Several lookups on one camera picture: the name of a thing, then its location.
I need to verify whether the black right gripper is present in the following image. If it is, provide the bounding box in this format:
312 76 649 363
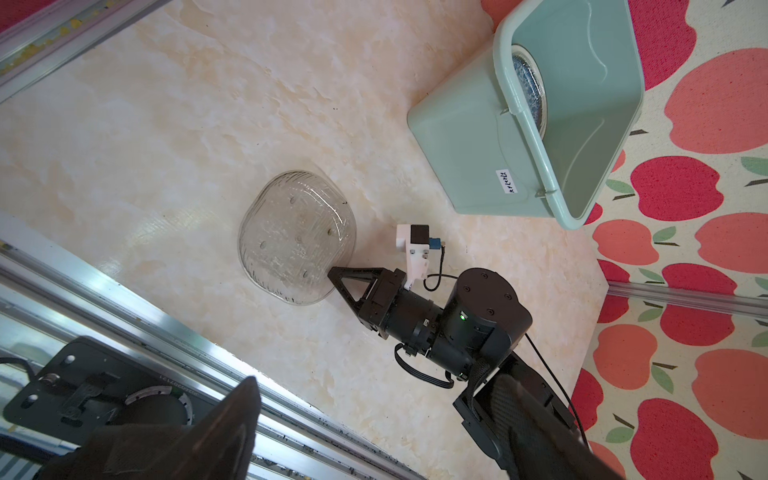
328 266 533 381

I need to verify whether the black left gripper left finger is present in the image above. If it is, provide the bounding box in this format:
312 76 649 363
36 376 261 479

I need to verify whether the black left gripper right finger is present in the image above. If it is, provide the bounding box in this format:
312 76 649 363
491 375 619 479

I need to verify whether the grey glass plate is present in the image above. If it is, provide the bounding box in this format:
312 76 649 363
238 170 357 306

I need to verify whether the clear glass plate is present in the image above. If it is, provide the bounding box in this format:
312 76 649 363
511 44 548 137

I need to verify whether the light green plastic bin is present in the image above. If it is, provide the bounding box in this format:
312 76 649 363
407 1 645 230

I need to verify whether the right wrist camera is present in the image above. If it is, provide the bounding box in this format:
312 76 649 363
396 224 445 290

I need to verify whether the right aluminium frame post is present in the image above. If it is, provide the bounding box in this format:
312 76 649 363
608 282 767 321

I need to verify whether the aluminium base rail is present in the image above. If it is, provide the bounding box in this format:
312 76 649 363
1 1 426 479

